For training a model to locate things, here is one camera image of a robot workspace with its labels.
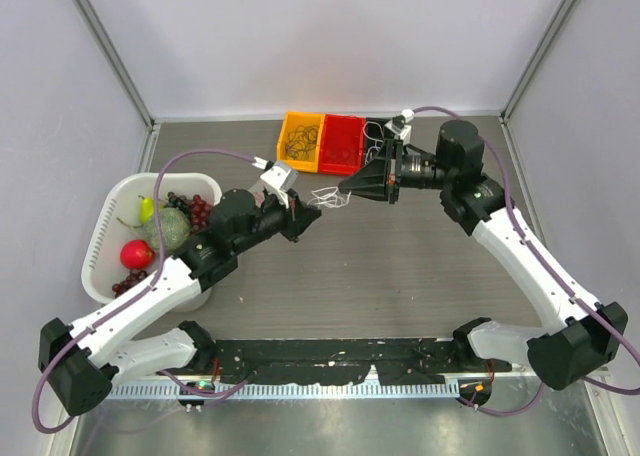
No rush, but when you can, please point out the small red grape bunch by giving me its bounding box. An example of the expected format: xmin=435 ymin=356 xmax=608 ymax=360
xmin=111 ymin=269 xmax=148 ymax=298

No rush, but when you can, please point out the black plastic bin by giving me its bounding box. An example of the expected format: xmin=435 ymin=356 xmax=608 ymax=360
xmin=362 ymin=118 xmax=386 ymax=165

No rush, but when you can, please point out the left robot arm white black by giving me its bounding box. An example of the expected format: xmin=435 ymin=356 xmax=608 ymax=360
xmin=38 ymin=190 xmax=322 ymax=417

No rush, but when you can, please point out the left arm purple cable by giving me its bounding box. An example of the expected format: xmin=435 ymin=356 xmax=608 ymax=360
xmin=31 ymin=148 xmax=266 ymax=435

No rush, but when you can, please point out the red plastic bin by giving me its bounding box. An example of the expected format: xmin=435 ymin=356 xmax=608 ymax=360
xmin=318 ymin=114 xmax=365 ymax=176

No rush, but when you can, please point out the white plastic basket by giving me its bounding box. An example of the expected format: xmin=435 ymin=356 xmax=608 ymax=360
xmin=81 ymin=173 xmax=222 ymax=305

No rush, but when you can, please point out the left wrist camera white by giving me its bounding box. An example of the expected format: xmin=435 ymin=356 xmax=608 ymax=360
xmin=250 ymin=156 xmax=298 ymax=209

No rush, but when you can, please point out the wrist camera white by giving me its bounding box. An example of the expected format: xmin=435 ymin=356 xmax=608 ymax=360
xmin=384 ymin=109 xmax=415 ymax=146
xmin=250 ymin=156 xmax=298 ymax=209

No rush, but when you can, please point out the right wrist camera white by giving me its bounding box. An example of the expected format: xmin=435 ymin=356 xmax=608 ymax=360
xmin=384 ymin=109 xmax=415 ymax=146

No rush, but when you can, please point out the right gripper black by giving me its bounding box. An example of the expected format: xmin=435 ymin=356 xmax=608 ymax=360
xmin=340 ymin=135 xmax=456 ymax=204

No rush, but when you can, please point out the yellow plastic bin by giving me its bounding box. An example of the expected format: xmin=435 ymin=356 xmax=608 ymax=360
xmin=276 ymin=111 xmax=325 ymax=173

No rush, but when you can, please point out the dark red grape bunch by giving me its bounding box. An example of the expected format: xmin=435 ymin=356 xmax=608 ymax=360
xmin=167 ymin=192 xmax=213 ymax=233

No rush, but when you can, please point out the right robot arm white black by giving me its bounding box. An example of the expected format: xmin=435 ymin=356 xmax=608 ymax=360
xmin=339 ymin=119 xmax=628 ymax=390

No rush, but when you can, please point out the white slotted cable duct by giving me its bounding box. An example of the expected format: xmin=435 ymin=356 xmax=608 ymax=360
xmin=108 ymin=378 xmax=460 ymax=401

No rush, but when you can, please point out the red apple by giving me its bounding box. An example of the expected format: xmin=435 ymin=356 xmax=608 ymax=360
xmin=119 ymin=240 xmax=155 ymax=270

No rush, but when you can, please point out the purple wire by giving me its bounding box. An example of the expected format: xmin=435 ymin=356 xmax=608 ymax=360
xmin=287 ymin=124 xmax=321 ymax=145
xmin=280 ymin=133 xmax=317 ymax=161

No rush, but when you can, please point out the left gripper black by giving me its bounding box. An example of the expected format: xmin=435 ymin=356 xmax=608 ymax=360
xmin=232 ymin=188 xmax=320 ymax=255

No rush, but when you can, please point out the green yellow pear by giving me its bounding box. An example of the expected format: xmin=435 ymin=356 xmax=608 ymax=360
xmin=138 ymin=197 xmax=154 ymax=224

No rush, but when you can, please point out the green melon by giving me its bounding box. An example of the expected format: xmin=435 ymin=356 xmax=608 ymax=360
xmin=141 ymin=208 xmax=191 ymax=253

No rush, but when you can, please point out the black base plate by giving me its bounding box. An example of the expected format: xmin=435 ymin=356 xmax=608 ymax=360
xmin=154 ymin=336 xmax=511 ymax=386

